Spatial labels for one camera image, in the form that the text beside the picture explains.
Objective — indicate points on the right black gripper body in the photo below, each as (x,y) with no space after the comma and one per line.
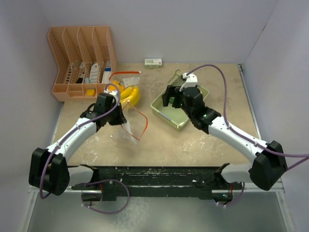
(187,108)

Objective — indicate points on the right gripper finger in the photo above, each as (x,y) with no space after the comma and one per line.
(178,98)
(167,95)

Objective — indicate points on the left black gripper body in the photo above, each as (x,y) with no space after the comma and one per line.
(116,118)

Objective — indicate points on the clear orange-zip bag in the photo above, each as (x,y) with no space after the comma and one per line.
(136,123)
(127,78)

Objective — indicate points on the yellow banana bunch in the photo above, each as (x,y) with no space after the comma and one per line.
(128,94)

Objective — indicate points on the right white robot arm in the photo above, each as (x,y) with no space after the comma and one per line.
(266,162)

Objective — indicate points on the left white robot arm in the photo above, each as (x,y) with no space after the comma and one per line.
(49,170)

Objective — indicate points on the green plastic basket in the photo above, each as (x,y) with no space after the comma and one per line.
(174,117)

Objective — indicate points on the small green white box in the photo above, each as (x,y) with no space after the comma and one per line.
(153,63)

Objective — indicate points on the yellow small box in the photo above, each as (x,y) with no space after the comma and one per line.
(90,92)

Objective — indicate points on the white blue packet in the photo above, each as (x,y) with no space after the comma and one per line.
(107,72)

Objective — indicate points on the white patterned pouch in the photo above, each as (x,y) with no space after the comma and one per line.
(93,76)

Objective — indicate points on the black white item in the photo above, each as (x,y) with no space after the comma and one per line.
(81,73)

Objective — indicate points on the pink desk file organizer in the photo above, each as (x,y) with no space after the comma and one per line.
(70,46)

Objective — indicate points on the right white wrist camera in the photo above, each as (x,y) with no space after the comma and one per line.
(190,80)

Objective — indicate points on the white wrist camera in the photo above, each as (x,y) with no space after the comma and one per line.
(114,93)
(190,80)

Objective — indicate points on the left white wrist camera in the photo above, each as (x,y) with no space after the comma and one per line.
(114,93)

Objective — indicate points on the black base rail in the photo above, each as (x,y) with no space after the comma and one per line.
(157,181)

